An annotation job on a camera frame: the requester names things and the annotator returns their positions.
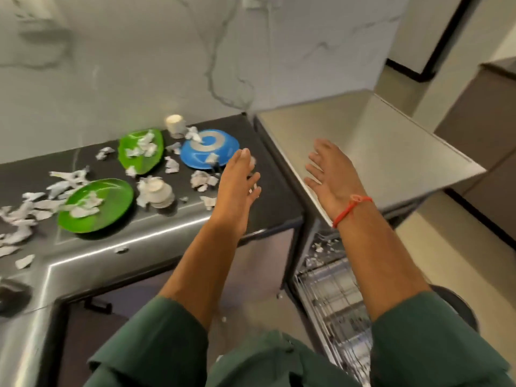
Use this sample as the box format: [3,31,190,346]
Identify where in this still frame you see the person's left hand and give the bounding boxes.
[209,148,262,239]

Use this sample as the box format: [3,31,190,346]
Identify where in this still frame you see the person's right hand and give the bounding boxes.
[304,138,374,228]

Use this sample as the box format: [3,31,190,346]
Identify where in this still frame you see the person's left forearm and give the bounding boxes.
[158,219,250,332]

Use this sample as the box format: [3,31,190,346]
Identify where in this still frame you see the person's right forearm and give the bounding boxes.
[334,199,433,324]

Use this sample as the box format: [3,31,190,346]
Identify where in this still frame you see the blue plate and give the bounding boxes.
[180,129,240,170]

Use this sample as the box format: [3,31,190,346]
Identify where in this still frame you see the white paper cup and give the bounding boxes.
[165,114,187,139]

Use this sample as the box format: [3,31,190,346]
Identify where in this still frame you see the grey dishwasher door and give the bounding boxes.
[255,90,487,229]

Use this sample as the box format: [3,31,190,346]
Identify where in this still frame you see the crumpled white paper cups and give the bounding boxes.
[136,176,176,210]

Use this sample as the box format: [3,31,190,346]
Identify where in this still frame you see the steel cabinet door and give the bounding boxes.
[210,227,297,300]

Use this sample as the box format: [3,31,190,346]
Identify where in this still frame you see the small green plate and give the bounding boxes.
[117,129,165,175]

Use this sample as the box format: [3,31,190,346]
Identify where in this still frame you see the metal dishwasher rack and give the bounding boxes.
[293,234,373,385]

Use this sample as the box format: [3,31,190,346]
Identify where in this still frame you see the large green plate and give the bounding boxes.
[57,178,134,234]

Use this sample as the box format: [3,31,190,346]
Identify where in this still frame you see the scattered torn paper scraps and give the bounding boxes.
[0,126,259,270]

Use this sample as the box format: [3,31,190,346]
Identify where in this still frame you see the dark round stool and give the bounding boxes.
[428,284,479,334]

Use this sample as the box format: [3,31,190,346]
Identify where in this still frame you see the green long-sleeved shirt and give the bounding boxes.
[84,291,516,387]

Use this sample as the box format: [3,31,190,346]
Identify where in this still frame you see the red thread bracelet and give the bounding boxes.
[332,194,374,229]

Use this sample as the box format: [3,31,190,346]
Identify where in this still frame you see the black cabinet handle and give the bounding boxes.
[83,298,113,316]

